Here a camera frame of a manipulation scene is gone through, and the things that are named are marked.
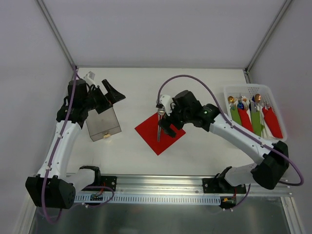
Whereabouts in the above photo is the red rolled napkin left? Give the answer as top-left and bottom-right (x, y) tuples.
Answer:
(238, 108), (254, 133)

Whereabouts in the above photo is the green rolled napkin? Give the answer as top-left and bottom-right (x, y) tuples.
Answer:
(230, 105), (242, 126)
(251, 107), (264, 137)

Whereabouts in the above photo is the clear acrylic utensil box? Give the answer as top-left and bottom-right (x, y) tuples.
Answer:
(86, 107), (121, 141)

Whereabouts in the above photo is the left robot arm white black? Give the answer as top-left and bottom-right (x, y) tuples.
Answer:
(25, 79), (126, 209)

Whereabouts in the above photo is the red rolled napkin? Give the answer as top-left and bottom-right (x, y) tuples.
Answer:
(238, 108), (254, 133)
(262, 107), (283, 139)

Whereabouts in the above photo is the silver spoon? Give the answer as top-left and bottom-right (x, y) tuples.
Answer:
(157, 108), (165, 142)

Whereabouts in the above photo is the gold spoon in basket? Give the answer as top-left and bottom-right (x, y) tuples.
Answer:
(228, 96), (235, 103)

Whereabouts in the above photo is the white plastic basket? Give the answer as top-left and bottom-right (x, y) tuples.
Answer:
(224, 84), (287, 142)

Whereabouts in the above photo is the green rolled napkin left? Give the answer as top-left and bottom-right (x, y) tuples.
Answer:
(230, 105), (242, 126)

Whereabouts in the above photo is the silver knife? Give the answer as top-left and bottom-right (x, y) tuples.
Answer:
(157, 114), (162, 142)

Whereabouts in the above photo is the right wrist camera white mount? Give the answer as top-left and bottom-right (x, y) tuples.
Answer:
(156, 95), (174, 116)

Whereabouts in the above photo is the red rolled napkin right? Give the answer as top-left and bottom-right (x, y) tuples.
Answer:
(262, 107), (283, 139)

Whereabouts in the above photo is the white rolled napkin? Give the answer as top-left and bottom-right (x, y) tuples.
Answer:
(260, 113), (276, 139)

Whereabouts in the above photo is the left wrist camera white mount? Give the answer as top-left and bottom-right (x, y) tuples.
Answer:
(83, 71), (96, 86)

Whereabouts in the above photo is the aluminium rail front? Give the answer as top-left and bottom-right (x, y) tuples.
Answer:
(105, 174), (293, 197)

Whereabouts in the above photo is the copper spoon in basket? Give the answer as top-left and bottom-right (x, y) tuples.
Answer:
(254, 94), (261, 105)

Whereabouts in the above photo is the left aluminium frame post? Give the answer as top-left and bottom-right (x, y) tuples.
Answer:
(35, 0), (76, 70)

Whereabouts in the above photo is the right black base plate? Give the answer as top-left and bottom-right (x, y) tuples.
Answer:
(202, 178), (247, 194)

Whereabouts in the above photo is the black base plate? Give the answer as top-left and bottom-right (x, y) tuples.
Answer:
(100, 175), (117, 192)
(202, 178), (247, 194)

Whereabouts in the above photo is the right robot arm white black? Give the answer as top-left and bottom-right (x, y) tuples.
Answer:
(157, 90), (289, 193)

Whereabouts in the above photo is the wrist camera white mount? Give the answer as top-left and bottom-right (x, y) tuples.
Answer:
(83, 71), (96, 86)
(156, 95), (174, 116)

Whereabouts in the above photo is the red paper napkin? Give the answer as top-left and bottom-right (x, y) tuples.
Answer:
(135, 111), (187, 156)

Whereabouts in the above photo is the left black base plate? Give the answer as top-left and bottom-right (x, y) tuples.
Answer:
(100, 175), (117, 192)

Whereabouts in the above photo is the white slotted cable duct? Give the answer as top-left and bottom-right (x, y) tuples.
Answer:
(74, 193), (221, 206)

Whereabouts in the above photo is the aluminium frame post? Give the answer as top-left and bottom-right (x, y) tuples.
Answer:
(245, 0), (293, 75)
(35, 0), (76, 70)

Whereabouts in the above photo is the green rolled napkin middle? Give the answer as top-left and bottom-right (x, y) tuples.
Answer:
(251, 107), (264, 137)

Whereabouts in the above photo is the right aluminium frame post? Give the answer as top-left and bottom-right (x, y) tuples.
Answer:
(245, 0), (293, 75)

